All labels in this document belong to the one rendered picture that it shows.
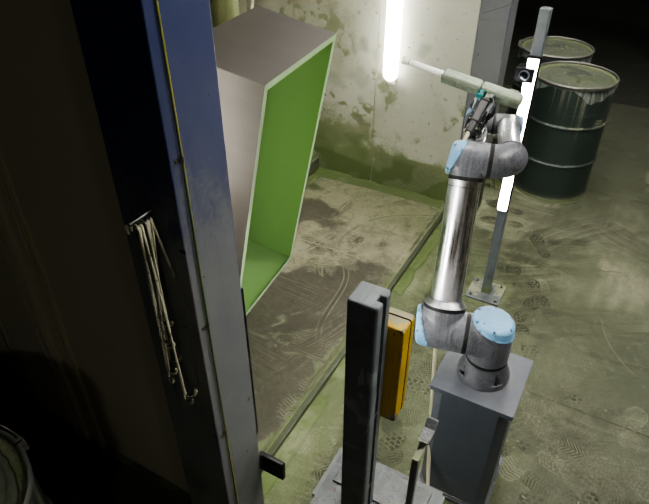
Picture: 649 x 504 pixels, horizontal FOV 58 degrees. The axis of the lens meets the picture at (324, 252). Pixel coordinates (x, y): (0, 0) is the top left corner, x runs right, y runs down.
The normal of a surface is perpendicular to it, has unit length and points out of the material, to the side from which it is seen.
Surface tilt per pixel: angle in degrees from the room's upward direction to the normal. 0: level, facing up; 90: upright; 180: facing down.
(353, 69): 90
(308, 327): 0
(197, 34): 90
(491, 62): 90
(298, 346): 0
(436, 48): 90
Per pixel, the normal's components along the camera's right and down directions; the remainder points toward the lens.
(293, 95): -0.39, 0.55
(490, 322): 0.08, -0.79
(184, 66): 0.88, 0.29
